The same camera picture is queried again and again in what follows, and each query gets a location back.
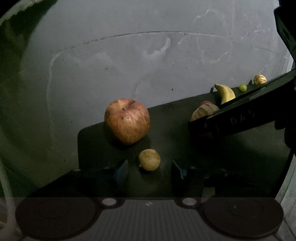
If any small striped pepino melon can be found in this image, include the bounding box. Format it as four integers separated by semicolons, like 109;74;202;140
253;74;267;85

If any green grape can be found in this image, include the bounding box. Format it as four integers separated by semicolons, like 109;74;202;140
239;83;247;92

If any small yellow-brown round fruit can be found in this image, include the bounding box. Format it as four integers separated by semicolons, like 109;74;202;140
138;149;161;171

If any yellow banana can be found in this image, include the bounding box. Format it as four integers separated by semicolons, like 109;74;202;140
214;84;236;104

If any large striped pepino melon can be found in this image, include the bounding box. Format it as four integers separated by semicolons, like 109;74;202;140
190;103;220;121

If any small red tomato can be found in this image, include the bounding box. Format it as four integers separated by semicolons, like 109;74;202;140
201;101;212;105

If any black mat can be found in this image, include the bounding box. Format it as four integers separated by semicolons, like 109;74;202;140
77;78;287;197

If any red apple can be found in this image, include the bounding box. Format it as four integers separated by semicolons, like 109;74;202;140
104;98;151;144

